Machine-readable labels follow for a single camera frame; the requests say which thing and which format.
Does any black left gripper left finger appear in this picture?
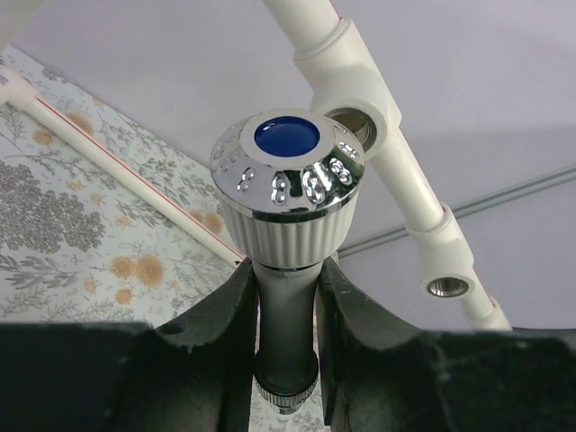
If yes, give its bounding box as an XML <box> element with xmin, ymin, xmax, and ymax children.
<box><xmin>107</xmin><ymin>259</ymin><xmax>258</xmax><ymax>431</ymax></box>

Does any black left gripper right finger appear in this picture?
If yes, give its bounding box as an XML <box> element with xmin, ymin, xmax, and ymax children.
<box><xmin>317</xmin><ymin>258</ymin><xmax>448</xmax><ymax>431</ymax></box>

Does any white pipe frame red stripe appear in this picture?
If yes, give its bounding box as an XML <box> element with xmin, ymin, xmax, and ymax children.
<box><xmin>1</xmin><ymin>1</ymin><xmax>511</xmax><ymax>330</ymax></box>

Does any floral patterned table mat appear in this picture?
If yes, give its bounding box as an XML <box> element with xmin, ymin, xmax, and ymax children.
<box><xmin>1</xmin><ymin>47</ymin><xmax>232</xmax><ymax>326</ymax></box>

